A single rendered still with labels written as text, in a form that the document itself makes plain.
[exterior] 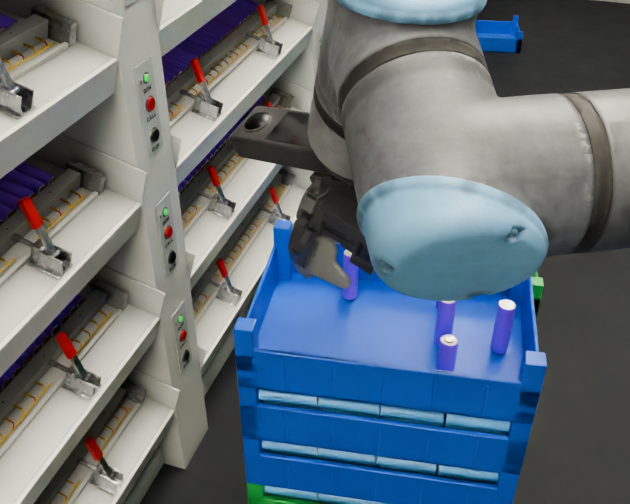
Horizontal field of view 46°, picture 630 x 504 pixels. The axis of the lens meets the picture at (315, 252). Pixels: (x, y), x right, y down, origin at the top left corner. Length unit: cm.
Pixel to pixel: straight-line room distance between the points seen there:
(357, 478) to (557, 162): 55
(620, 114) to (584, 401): 113
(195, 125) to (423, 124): 79
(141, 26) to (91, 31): 7
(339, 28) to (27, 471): 66
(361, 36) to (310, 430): 49
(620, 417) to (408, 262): 116
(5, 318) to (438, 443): 47
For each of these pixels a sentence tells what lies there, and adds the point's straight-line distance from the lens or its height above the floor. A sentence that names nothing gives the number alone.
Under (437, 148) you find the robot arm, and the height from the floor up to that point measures 87.
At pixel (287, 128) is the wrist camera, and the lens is 63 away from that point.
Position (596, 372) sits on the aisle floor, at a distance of 158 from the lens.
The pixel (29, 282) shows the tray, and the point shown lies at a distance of 87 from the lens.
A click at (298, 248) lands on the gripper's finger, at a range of 65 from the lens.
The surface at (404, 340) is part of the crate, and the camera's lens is 84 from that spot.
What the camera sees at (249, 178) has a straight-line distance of 139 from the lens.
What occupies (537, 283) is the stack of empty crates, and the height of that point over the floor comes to 40.
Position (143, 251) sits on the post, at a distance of 103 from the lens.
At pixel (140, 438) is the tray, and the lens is 119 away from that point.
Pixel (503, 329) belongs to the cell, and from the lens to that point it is 81.
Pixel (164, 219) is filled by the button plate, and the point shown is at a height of 49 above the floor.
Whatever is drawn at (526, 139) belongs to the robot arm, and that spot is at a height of 88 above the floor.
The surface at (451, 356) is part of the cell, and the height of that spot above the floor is 53.
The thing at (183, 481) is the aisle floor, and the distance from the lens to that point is 133.
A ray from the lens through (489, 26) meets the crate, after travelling 319.
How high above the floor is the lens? 105
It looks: 36 degrees down
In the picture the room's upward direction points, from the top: straight up
